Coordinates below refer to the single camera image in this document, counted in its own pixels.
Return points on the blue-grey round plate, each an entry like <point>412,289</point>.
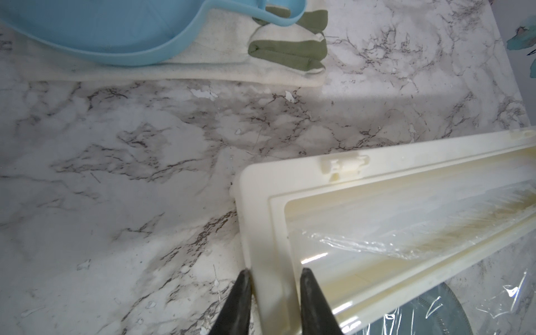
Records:
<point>437,311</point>

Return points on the light blue dustpan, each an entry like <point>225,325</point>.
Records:
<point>130,33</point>

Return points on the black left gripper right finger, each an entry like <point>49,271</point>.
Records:
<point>316,314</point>

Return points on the cream plastic wrap dispenser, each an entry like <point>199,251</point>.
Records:
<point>262,191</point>

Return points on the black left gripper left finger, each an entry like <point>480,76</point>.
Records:
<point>235,316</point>

